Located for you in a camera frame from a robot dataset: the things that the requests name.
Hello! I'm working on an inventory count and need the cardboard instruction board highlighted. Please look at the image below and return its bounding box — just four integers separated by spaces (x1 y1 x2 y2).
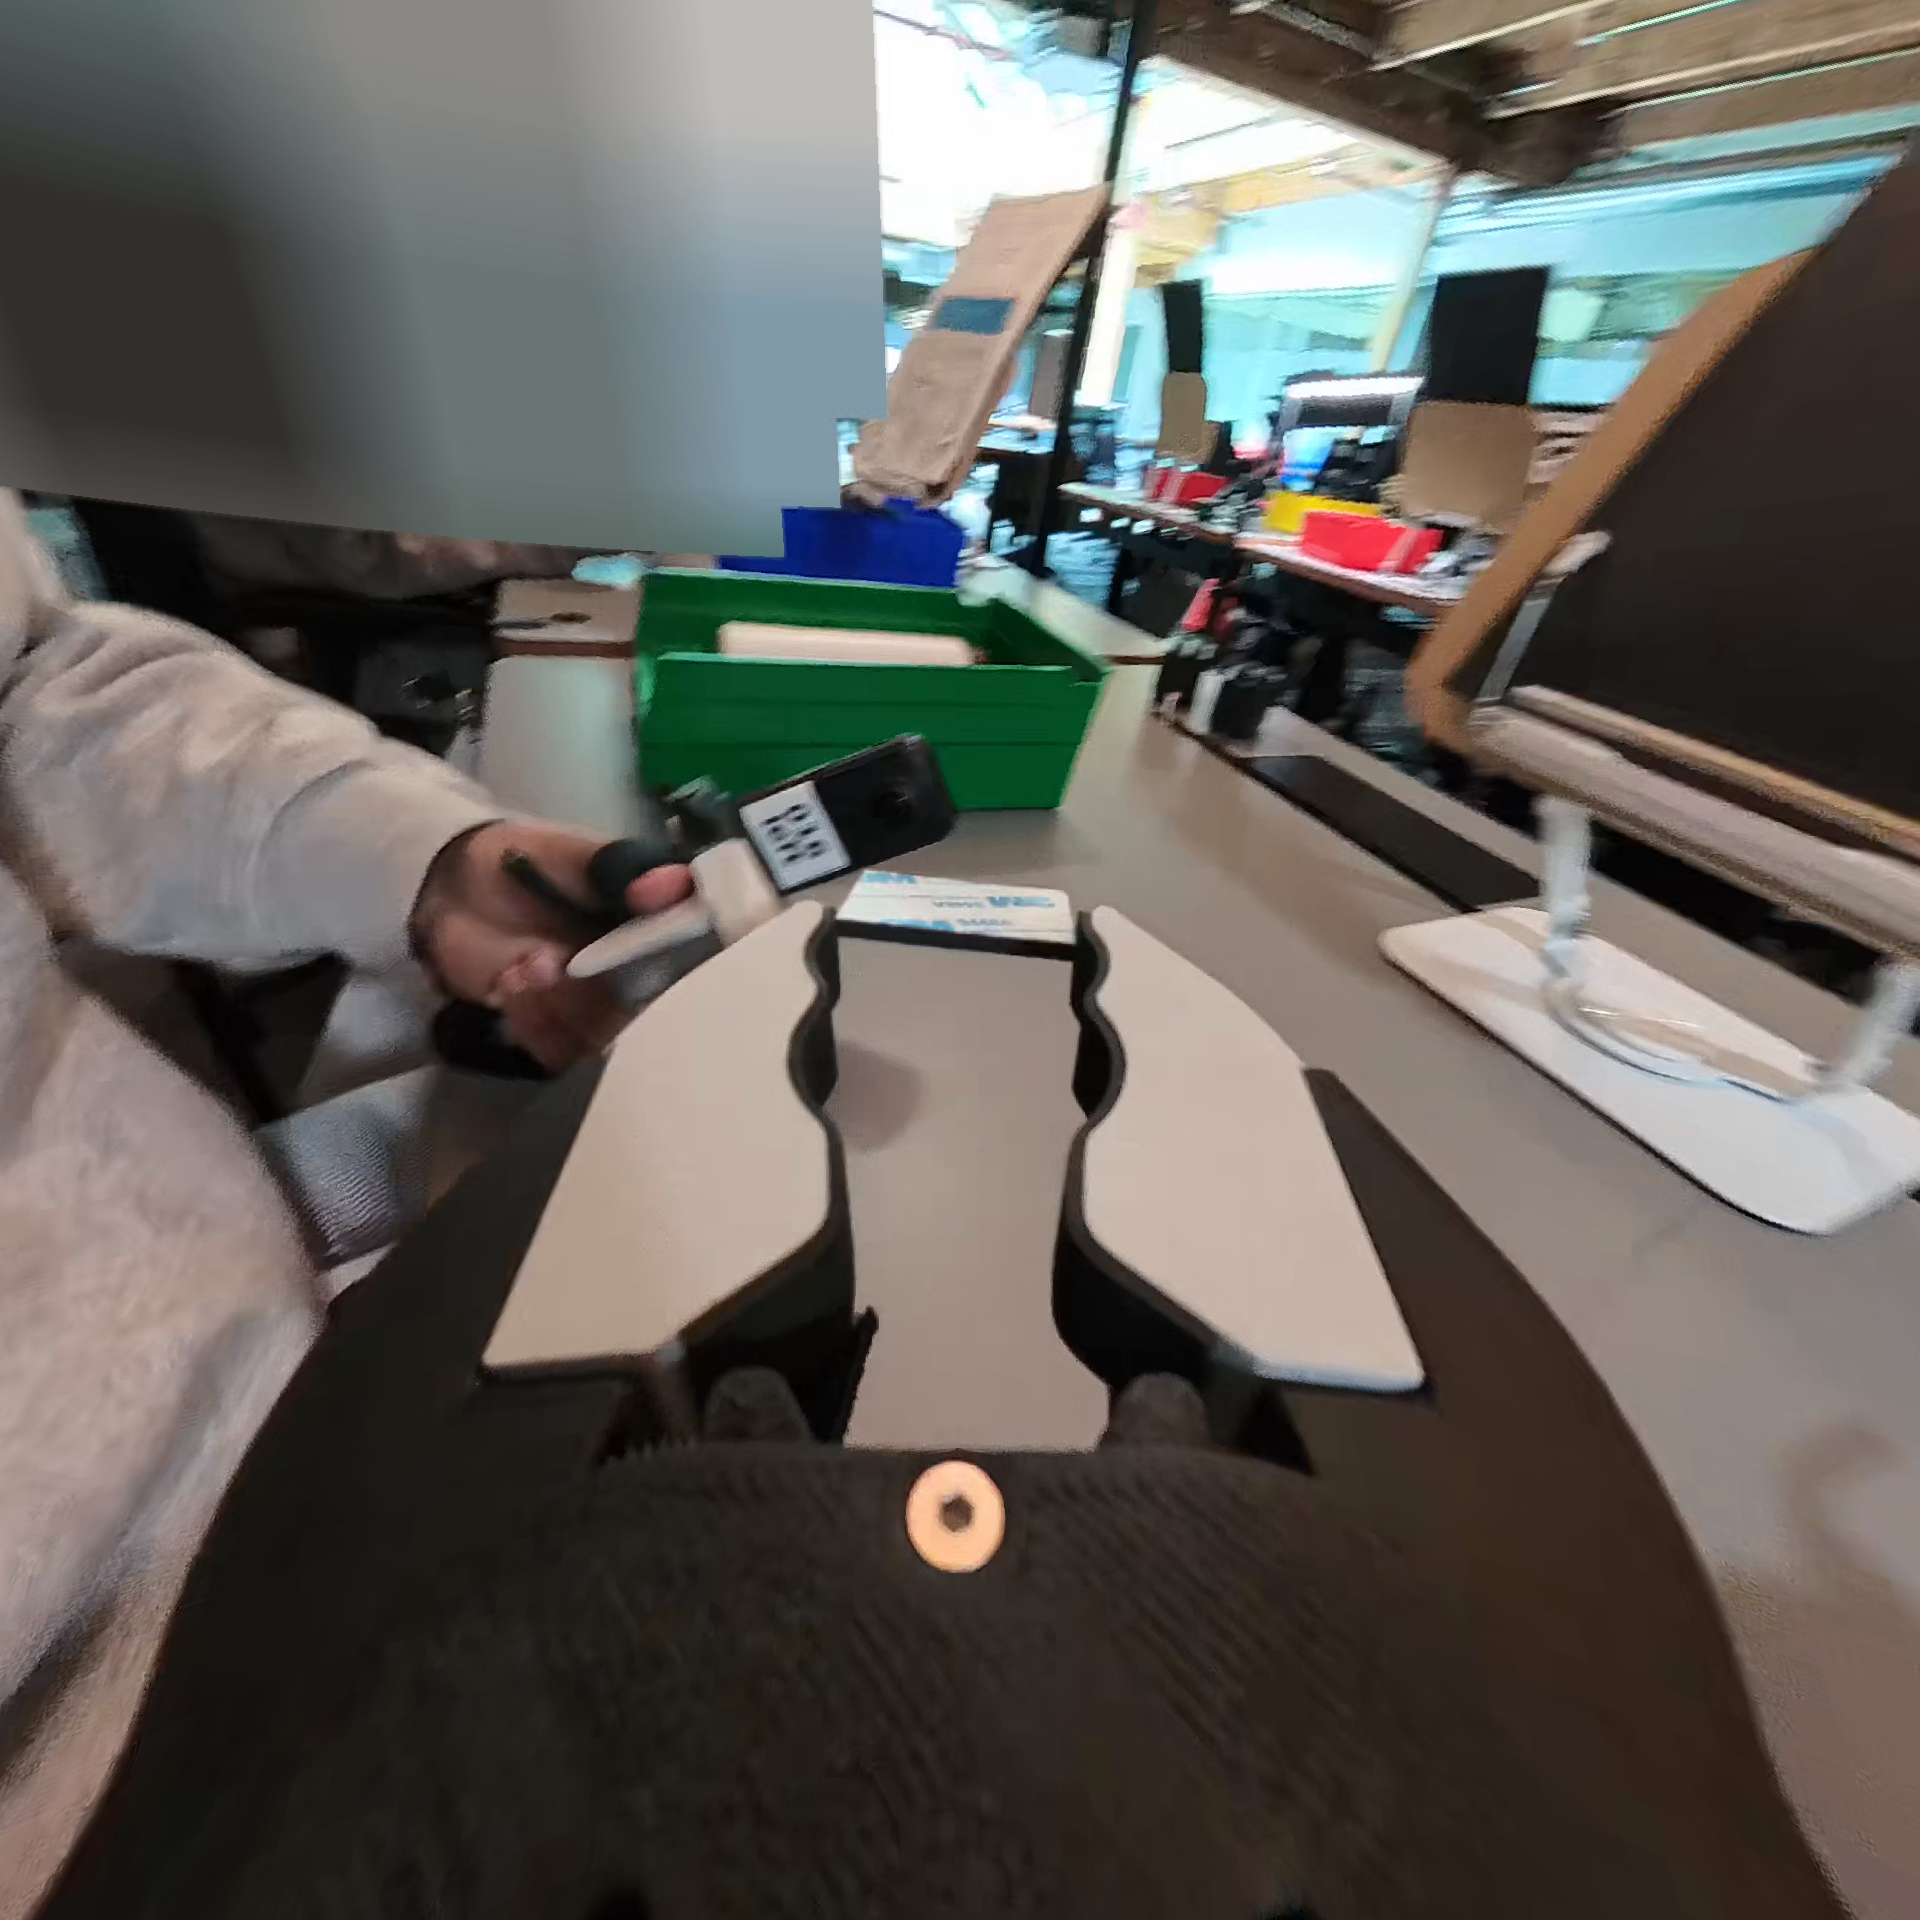
852 187 1116 507

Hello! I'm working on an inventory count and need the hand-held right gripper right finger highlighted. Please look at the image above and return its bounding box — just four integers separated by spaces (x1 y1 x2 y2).
1053 904 1427 1395

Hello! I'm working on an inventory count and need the green plastic bin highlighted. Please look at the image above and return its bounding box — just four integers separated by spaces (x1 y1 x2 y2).
630 568 1116 816

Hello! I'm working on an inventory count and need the thin black plate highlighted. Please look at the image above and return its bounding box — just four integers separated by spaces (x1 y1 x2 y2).
832 866 1081 952

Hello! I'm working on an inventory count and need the person's left hand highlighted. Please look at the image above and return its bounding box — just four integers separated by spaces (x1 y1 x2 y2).
408 824 699 1074

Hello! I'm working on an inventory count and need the red plastic bin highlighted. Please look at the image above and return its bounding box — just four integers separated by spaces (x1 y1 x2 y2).
1297 507 1444 577

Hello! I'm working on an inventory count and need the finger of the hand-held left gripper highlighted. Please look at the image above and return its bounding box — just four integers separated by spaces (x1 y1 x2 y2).
566 844 787 981

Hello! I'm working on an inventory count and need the blue plastic bin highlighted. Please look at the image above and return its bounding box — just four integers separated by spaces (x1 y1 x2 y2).
720 506 967 589

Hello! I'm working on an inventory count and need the black desk cable cover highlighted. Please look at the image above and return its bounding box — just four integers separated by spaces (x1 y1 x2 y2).
1241 749 1545 912

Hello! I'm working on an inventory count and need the black pole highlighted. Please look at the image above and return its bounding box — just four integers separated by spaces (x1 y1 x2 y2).
1048 0 1160 453

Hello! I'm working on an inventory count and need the black board plywood edge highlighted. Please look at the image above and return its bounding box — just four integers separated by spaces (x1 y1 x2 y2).
1408 151 1920 963

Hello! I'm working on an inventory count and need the person's left forearm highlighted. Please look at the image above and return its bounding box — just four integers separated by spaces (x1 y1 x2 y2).
0 593 504 977

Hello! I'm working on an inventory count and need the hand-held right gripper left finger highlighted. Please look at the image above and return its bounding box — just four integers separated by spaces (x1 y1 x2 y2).
479 900 859 1378

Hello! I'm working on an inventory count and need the white laptop stand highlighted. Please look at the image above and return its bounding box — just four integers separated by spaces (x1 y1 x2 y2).
1376 705 1920 1236

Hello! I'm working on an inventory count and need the white squeeze bottle black cap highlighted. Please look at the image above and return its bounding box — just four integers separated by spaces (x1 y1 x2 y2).
715 619 987 672

